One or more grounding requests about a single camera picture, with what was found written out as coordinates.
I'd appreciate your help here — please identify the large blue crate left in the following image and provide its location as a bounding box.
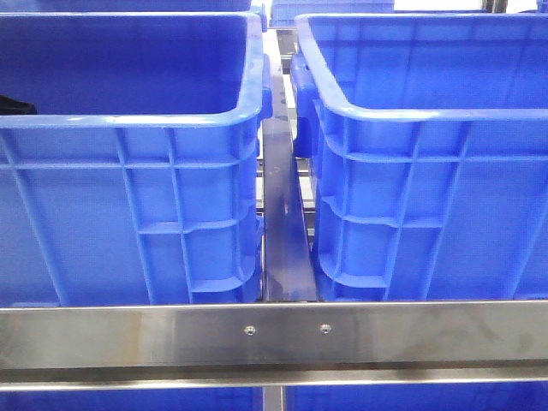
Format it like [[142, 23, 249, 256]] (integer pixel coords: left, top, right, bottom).
[[1, 12, 271, 307]]

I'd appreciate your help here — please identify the steel centre divider bar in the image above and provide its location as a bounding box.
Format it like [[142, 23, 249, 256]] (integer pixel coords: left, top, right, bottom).
[[260, 63, 319, 302]]

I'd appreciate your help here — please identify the right rail screw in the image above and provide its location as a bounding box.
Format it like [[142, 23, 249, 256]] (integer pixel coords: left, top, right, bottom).
[[320, 324, 331, 335]]

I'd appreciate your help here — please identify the blue crate back left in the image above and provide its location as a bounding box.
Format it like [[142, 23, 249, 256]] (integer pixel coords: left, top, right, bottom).
[[31, 0, 264, 13]]

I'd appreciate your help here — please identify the rail screw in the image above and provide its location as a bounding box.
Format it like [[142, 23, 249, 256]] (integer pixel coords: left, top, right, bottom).
[[244, 325, 256, 336], [320, 324, 331, 335]]

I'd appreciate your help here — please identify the large blue crate right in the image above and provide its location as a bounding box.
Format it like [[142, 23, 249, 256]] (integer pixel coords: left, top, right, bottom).
[[291, 13, 547, 301]]

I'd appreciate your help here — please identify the blue crate lower left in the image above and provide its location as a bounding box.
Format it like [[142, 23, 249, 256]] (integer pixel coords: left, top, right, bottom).
[[1, 388, 262, 410]]

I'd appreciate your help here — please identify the large blue crate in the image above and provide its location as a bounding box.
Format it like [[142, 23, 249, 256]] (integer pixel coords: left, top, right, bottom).
[[291, 13, 547, 301], [1, 12, 271, 307]]

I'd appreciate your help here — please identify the left rail screw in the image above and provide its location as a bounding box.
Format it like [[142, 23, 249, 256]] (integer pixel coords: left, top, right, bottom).
[[244, 325, 256, 336]]

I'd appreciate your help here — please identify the steel front shelf rail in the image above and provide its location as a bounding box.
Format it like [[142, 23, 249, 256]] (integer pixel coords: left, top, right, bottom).
[[1, 301, 547, 391]]

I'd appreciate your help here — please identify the blue crate lower right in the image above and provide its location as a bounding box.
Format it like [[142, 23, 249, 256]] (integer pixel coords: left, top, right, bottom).
[[286, 382, 547, 410]]

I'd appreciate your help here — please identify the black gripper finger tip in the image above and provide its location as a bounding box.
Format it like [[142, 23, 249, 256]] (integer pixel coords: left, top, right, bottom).
[[0, 95, 38, 116]]

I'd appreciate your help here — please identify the blue crate back middle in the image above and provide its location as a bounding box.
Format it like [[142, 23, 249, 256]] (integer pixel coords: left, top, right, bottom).
[[270, 0, 395, 28]]

